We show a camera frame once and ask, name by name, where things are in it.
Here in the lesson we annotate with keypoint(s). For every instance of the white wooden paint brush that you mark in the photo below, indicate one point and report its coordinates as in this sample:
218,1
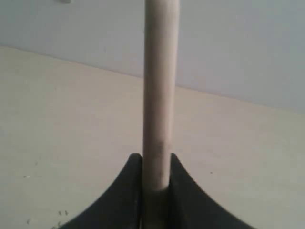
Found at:
160,59

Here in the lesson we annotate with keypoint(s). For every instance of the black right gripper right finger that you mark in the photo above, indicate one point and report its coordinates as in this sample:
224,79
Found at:
191,208

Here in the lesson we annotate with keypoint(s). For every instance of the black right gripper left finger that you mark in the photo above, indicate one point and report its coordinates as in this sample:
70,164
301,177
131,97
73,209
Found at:
119,207

